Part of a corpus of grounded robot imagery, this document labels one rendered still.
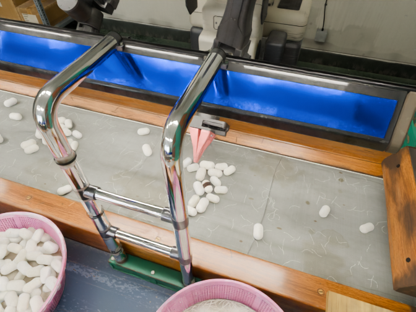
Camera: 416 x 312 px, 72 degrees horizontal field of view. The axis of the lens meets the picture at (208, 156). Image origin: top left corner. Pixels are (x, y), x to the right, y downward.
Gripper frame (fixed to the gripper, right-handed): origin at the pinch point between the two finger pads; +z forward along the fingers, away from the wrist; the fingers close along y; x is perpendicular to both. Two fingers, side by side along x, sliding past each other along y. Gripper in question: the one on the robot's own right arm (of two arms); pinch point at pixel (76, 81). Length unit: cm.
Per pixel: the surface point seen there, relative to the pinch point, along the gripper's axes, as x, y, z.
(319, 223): -1, 68, 20
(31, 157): -4.1, -4.6, 22.6
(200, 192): -3.3, 41.4, 20.1
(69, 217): -14.1, 17.6, 30.9
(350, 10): 157, 85, -117
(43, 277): -20.0, 19.5, 41.0
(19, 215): -16.0, 7.2, 33.1
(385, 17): 158, 109, -116
